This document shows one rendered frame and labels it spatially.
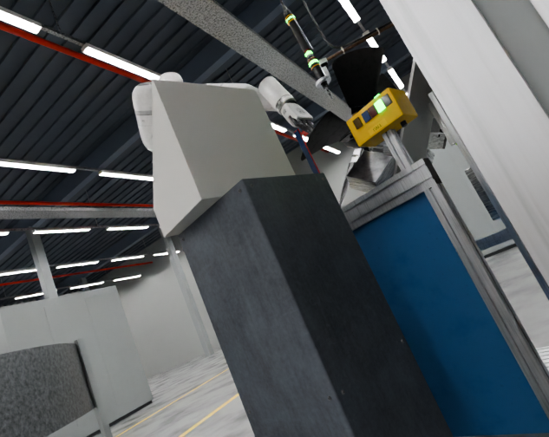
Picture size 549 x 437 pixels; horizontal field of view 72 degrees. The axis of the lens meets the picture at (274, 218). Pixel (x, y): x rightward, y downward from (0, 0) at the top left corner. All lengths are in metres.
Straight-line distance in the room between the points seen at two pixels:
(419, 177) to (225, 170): 0.53
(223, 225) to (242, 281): 0.13
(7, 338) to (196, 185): 6.14
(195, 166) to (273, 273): 0.30
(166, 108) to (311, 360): 0.63
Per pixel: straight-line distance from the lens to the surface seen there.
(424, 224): 1.14
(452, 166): 7.03
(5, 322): 6.91
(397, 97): 1.14
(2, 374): 2.08
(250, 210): 0.79
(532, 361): 1.15
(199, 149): 0.90
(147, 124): 1.35
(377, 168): 1.51
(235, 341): 0.94
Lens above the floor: 0.66
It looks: 12 degrees up
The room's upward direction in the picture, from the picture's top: 24 degrees counter-clockwise
